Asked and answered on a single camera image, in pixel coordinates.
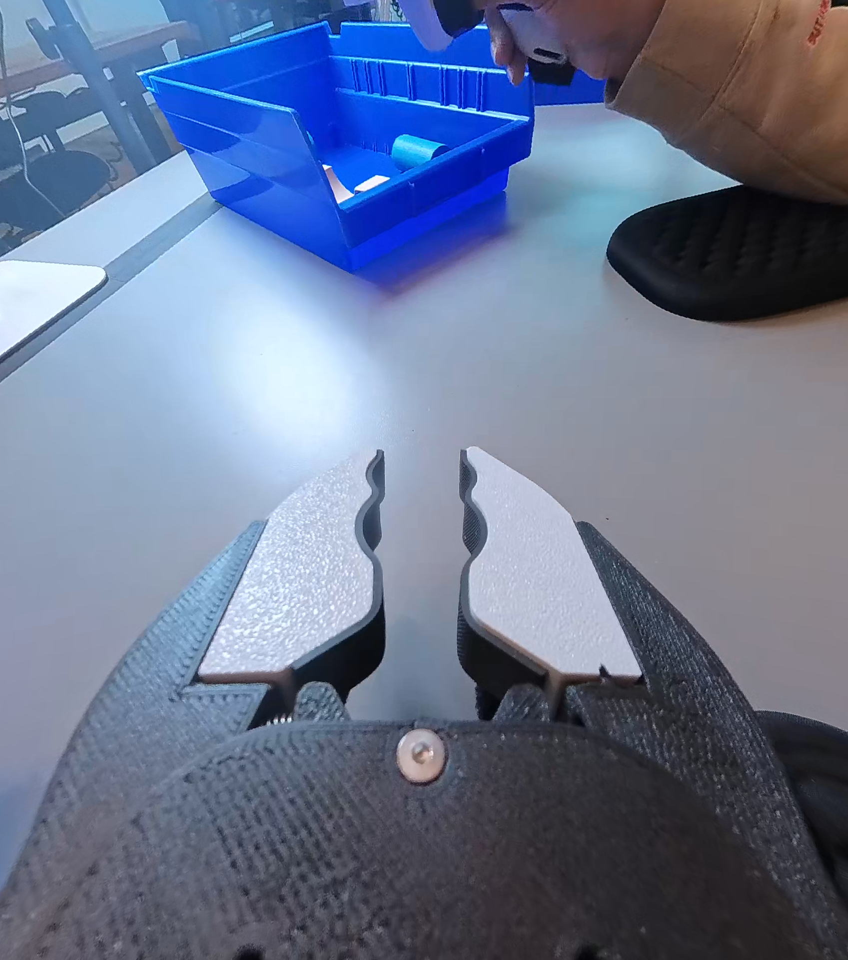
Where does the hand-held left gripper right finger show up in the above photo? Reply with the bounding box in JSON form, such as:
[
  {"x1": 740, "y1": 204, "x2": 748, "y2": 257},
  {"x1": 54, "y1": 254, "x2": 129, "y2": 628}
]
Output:
[{"x1": 457, "y1": 447, "x2": 646, "y2": 717}]

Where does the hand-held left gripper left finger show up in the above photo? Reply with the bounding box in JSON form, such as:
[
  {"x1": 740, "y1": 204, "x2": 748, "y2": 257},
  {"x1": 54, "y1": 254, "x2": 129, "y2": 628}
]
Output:
[{"x1": 197, "y1": 450, "x2": 387, "y2": 729}]

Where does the blue wooden cylinder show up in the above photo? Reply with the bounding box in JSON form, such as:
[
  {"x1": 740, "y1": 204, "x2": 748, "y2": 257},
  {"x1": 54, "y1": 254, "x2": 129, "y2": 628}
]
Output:
[{"x1": 391, "y1": 135, "x2": 449, "y2": 172}]

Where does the blue plastic bin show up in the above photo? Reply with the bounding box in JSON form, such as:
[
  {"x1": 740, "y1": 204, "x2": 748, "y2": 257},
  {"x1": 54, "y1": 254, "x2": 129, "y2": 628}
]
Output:
[{"x1": 137, "y1": 21, "x2": 537, "y2": 273}]

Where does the person's right hand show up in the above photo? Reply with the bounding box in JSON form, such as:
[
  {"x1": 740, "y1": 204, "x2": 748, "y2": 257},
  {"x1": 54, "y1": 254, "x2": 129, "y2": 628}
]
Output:
[{"x1": 484, "y1": 0, "x2": 665, "y2": 87}]

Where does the white document stand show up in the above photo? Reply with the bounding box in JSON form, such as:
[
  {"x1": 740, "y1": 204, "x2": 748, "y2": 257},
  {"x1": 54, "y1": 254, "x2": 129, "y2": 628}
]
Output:
[{"x1": 0, "y1": 210, "x2": 108, "y2": 406}]

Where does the black office chair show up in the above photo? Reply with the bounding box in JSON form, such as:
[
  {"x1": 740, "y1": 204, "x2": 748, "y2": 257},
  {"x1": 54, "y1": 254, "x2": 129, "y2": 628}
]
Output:
[{"x1": 0, "y1": 90, "x2": 117, "y2": 241}]

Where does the white cable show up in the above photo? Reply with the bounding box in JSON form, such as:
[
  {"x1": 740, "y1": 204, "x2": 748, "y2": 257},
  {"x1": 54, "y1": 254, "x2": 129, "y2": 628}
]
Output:
[{"x1": 0, "y1": 0, "x2": 66, "y2": 220}]

